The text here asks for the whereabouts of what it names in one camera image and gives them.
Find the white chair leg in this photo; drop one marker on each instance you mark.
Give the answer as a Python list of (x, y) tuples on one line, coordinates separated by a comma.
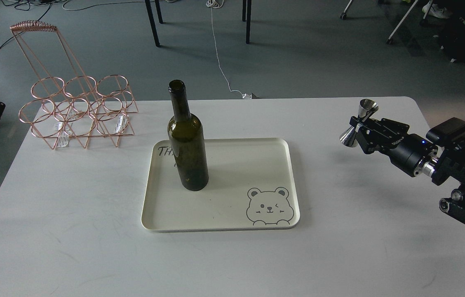
[(389, 40)]

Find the black table leg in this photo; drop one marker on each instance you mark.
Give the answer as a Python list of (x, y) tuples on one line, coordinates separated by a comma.
[(246, 17), (151, 18)]

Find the silver steel jigger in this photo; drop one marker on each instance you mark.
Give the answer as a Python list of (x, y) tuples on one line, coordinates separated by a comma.
[(367, 107)]

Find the black table leg left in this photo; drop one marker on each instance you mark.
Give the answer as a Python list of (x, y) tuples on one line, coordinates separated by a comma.
[(151, 18)]

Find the copper wire wine rack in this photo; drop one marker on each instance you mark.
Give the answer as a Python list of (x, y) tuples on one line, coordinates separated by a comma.
[(78, 108)]

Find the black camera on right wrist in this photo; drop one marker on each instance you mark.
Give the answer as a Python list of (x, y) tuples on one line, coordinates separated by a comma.
[(448, 132)]

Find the black table leg right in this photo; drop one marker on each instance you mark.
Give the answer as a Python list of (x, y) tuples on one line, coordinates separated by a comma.
[(246, 17)]

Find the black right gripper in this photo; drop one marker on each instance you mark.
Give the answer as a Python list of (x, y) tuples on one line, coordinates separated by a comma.
[(407, 152)]

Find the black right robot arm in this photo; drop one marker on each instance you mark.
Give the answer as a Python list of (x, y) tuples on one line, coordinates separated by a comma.
[(440, 155)]

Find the dark green wine bottle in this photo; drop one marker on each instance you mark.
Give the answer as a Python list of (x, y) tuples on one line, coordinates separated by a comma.
[(186, 136)]

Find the cream bear print tray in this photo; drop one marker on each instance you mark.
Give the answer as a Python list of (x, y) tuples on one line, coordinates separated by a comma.
[(251, 186)]

